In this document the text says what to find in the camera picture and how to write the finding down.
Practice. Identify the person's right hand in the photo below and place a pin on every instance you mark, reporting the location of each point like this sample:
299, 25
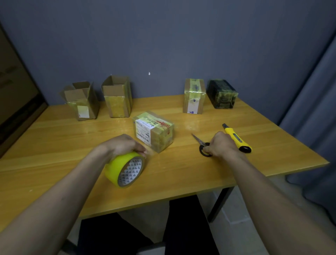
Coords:
221, 145

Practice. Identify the person's left hand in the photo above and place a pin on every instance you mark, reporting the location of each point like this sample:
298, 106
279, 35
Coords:
121, 145

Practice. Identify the person's right fingers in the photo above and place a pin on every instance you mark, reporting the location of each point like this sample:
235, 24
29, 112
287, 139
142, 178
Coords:
208, 150

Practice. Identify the person's left fingers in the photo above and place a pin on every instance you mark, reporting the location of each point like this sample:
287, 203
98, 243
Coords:
139, 150

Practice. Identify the yellow tape roll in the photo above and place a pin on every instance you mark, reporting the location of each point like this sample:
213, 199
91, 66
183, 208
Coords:
125, 169

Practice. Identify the person's right forearm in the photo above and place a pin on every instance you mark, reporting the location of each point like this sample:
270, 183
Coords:
278, 207

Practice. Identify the person's left forearm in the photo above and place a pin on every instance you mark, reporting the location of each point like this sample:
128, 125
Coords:
49, 202

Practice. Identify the taped box with white label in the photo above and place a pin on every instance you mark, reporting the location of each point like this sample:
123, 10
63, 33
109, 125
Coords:
154, 131

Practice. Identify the yellow utility knife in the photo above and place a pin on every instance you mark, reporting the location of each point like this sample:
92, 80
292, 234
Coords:
237, 139

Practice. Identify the wooden table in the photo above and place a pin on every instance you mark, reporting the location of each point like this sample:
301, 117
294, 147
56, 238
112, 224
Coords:
170, 163

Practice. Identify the sealed cardboard box yellow tape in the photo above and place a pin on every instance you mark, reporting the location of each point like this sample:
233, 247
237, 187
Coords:
194, 96

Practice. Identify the open cardboard box yellow tape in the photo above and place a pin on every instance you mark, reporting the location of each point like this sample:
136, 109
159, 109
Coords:
117, 96

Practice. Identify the black wrapped parcel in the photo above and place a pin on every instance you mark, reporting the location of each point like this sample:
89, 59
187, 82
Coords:
222, 93

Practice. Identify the open cardboard box with label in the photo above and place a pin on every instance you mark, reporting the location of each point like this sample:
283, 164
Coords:
82, 101

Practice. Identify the person's black trousers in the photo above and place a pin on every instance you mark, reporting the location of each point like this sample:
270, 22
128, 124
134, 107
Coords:
183, 226

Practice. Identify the grey curtain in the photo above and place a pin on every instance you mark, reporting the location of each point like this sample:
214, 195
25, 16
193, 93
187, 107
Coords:
313, 126

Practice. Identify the dark framed board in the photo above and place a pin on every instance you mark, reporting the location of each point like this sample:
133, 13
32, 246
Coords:
15, 92

